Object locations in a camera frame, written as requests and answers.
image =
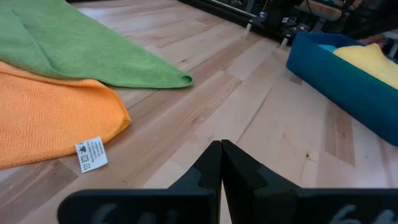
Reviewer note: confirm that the yellow microfiber towel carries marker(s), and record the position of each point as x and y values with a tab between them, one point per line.
373	62

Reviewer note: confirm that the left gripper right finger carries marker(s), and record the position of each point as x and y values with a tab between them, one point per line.
248	186

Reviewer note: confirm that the person's hand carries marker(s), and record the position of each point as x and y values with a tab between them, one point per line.
373	40

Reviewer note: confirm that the green microfiber towel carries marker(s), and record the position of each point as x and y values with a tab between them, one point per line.
77	46

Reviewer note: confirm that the blue microfiber towel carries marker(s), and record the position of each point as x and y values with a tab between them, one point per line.
328	47

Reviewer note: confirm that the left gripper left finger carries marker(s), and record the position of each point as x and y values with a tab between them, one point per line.
199	183

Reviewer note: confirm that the black aluminium table frame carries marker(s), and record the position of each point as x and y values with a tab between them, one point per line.
224	9

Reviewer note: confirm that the orange microfiber towel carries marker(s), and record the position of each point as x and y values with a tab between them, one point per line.
46	118

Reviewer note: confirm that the blue plastic tray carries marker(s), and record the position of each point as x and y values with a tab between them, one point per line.
342	87

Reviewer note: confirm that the white furniture leg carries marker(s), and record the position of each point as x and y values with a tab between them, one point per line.
283	42
247	28

